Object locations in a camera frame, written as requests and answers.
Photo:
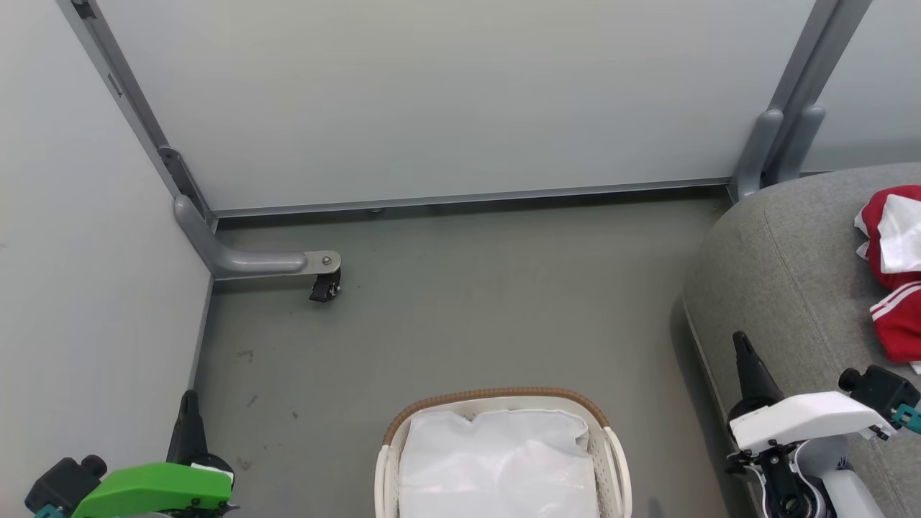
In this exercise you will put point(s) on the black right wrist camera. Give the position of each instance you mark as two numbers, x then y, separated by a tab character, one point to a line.
881	392

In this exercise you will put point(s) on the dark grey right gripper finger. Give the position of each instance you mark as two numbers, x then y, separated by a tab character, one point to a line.
752	374

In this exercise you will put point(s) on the grey metal partition foot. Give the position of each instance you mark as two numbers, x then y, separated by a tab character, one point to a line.
237	260

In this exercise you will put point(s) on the grey partition bottom rail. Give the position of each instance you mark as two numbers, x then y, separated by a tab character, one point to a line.
468	196

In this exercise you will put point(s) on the grey fabric sofa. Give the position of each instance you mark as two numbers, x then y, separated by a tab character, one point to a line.
791	273

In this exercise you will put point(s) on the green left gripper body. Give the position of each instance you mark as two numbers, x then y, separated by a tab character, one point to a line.
151	489

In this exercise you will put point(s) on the white wicker-rimmed laundry basket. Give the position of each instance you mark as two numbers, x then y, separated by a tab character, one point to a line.
611	460

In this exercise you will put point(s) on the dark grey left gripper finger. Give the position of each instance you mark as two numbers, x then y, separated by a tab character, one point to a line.
191	432

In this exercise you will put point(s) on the red white sports jersey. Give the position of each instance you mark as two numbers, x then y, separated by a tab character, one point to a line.
896	302

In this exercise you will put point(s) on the black caster wheel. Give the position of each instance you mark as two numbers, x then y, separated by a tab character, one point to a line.
325	288

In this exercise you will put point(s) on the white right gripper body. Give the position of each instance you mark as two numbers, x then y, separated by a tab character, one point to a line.
806	417

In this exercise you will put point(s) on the white basket liner cloth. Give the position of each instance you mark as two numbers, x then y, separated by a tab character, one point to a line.
496	460

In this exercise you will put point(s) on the grey partition corner post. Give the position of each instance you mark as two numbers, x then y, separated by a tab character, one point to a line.
133	101

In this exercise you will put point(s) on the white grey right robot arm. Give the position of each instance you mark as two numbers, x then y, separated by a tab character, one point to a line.
813	482

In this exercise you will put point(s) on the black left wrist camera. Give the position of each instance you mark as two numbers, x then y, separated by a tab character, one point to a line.
65	482

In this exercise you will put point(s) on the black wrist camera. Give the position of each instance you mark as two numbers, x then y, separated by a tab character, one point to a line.
65	482
881	392

